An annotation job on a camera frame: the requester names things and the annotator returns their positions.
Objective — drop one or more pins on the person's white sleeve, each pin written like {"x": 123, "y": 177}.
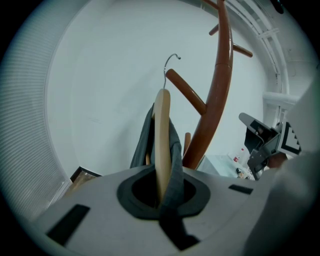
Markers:
{"x": 295, "y": 200}

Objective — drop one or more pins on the wooden clothes hanger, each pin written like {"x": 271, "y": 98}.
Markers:
{"x": 162, "y": 125}

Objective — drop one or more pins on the dark framed picture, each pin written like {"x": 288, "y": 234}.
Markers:
{"x": 82, "y": 176}

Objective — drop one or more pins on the white ceiling pipes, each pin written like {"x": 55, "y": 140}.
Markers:
{"x": 275, "y": 50}

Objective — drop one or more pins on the grey clothing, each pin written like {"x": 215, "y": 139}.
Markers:
{"x": 175, "y": 185}

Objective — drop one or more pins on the red label plastic bottle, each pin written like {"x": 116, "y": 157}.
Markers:
{"x": 237, "y": 157}

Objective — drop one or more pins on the glass table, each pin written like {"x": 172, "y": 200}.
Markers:
{"x": 220, "y": 166}

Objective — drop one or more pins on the brown wooden coat rack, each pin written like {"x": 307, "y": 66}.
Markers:
{"x": 222, "y": 75}

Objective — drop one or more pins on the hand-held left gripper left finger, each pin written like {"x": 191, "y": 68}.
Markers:
{"x": 125, "y": 195}

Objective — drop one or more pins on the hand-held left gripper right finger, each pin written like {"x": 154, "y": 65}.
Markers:
{"x": 202, "y": 197}

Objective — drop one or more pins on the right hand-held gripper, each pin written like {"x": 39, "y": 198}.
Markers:
{"x": 287, "y": 140}

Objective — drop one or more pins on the white window blind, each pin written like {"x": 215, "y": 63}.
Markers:
{"x": 22, "y": 125}

